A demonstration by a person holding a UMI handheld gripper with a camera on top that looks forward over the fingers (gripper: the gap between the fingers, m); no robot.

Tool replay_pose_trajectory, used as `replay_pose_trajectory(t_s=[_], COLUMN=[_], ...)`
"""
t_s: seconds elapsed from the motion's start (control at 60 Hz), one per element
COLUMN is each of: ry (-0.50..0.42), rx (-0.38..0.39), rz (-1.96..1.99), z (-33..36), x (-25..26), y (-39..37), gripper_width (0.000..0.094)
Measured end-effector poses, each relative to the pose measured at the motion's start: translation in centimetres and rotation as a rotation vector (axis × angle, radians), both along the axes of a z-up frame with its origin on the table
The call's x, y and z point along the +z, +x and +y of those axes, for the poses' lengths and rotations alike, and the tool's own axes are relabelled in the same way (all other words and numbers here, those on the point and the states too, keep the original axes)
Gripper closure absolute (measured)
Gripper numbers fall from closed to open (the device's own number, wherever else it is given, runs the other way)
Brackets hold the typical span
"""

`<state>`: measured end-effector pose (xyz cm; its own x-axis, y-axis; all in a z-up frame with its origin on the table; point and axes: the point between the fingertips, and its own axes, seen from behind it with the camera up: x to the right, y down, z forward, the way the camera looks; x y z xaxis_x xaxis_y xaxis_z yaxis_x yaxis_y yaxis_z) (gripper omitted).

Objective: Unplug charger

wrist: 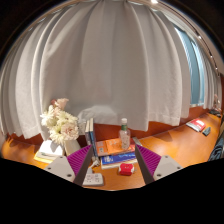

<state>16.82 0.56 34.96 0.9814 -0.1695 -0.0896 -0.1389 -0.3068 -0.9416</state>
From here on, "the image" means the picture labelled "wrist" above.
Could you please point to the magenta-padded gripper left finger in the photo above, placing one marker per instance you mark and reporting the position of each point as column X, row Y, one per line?
column 61, row 166

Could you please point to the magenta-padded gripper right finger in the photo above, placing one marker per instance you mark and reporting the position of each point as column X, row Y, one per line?
column 166, row 165

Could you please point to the yellow book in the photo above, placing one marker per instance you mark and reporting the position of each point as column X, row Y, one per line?
column 41, row 158

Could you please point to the white ceramic vase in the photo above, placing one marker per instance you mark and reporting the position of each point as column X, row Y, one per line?
column 71, row 146

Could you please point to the blue upright book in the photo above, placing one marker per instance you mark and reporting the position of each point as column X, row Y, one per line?
column 92, row 136

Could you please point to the white and pink flower bouquet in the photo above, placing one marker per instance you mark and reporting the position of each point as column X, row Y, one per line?
column 60, row 123

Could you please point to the red and white packet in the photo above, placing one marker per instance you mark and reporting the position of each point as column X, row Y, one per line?
column 196, row 125

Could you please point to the clear bottle with green cap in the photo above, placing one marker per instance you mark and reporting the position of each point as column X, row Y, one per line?
column 125, row 136

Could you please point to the blue flat book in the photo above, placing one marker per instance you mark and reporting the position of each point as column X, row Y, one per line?
column 116, row 158

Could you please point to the small dark remote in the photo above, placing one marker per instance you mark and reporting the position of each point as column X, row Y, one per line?
column 206, row 131

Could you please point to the orange book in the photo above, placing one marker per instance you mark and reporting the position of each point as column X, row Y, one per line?
column 110, row 146

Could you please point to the dark chair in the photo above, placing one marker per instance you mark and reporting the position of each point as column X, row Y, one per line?
column 218, row 150

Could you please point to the window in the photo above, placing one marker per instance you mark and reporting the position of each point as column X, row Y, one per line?
column 195, row 73

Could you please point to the white curtain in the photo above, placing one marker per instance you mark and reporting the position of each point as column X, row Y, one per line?
column 110, row 66

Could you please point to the ceiling spot lights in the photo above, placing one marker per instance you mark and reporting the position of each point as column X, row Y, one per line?
column 154, row 1

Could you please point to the white wall outlet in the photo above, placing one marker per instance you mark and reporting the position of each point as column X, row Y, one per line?
column 82, row 127

